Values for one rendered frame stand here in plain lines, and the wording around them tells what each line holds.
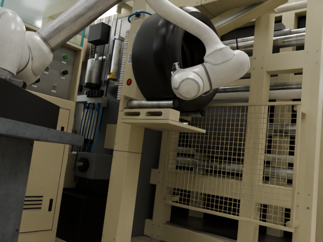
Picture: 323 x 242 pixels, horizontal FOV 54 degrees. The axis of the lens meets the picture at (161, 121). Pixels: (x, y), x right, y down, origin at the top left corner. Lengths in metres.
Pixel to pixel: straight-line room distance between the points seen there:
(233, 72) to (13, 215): 0.88
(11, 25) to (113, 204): 1.23
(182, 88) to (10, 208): 0.69
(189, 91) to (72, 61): 1.26
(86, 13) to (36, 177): 1.04
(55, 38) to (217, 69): 0.65
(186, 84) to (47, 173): 1.22
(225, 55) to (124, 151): 1.04
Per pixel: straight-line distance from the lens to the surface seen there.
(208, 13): 2.36
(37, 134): 0.99
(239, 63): 1.16
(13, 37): 1.18
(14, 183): 1.16
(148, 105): 1.79
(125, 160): 1.96
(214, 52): 1.17
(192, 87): 1.09
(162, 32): 1.69
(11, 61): 1.16
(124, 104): 1.89
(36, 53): 1.33
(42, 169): 2.03
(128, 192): 2.00
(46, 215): 2.11
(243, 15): 2.22
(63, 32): 1.38
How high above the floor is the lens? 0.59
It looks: 7 degrees up
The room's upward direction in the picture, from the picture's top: 7 degrees clockwise
